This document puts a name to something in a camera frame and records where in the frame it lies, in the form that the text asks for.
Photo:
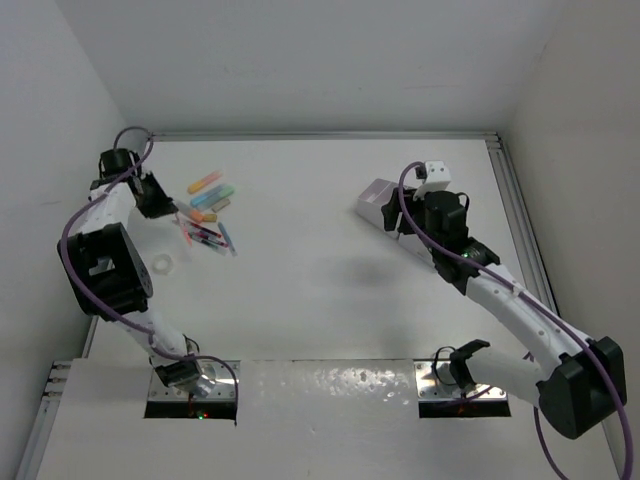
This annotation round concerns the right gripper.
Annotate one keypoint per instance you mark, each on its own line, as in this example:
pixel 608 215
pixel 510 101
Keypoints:
pixel 391 211

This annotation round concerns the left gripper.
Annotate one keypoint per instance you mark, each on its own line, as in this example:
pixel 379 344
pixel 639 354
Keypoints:
pixel 165 204

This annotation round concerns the orange thin highlighter pen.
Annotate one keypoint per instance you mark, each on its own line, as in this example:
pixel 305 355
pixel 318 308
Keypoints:
pixel 183 229

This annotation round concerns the red gel pen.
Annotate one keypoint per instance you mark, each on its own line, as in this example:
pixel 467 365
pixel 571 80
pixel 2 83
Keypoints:
pixel 203 230

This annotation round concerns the magenta gel pen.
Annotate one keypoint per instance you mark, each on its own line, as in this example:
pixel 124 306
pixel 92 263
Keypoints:
pixel 212 240

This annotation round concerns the white worn eraser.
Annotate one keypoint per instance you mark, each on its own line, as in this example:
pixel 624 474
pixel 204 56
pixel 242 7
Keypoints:
pixel 220 205

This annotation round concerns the green gel pen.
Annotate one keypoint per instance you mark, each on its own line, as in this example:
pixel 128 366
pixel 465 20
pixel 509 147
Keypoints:
pixel 210 245

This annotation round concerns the light blue pen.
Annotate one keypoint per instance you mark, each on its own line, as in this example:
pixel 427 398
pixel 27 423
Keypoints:
pixel 227 238

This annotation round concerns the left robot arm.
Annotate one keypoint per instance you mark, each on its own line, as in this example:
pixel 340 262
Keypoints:
pixel 109 277

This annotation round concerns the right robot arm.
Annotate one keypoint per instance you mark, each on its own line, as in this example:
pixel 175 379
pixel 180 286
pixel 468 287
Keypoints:
pixel 575 381

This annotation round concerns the blue highlighter clear body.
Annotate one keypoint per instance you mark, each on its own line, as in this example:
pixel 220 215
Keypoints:
pixel 196 201

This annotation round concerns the orange highlighter clear body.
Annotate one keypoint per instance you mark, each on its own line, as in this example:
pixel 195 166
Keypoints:
pixel 189 212

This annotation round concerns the white divided organizer left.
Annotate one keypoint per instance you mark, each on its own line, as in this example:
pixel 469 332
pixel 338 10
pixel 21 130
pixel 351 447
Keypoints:
pixel 370 202

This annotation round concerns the pink highlighter yellow-orange cap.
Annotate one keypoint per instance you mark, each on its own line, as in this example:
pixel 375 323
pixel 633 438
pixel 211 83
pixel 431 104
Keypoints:
pixel 203 182

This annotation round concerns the clear tape roll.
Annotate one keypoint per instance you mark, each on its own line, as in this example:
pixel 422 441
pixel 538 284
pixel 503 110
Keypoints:
pixel 162 264

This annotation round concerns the green highlighter clear body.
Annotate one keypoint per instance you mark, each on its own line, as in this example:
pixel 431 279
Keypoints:
pixel 224 192

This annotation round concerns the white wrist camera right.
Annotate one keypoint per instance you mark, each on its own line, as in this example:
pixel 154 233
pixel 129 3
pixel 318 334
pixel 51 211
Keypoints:
pixel 434 176

